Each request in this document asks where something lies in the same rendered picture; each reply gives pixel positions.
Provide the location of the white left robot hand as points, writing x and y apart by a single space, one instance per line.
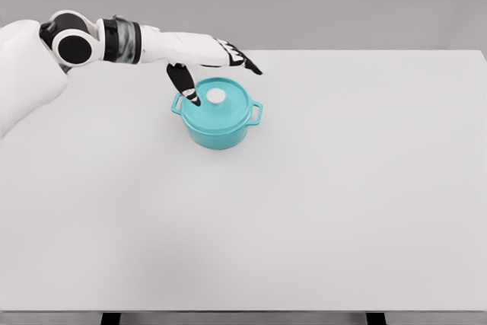
198 49

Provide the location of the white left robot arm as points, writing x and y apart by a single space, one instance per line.
30 70

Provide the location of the teal pot lid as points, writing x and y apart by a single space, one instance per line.
224 108

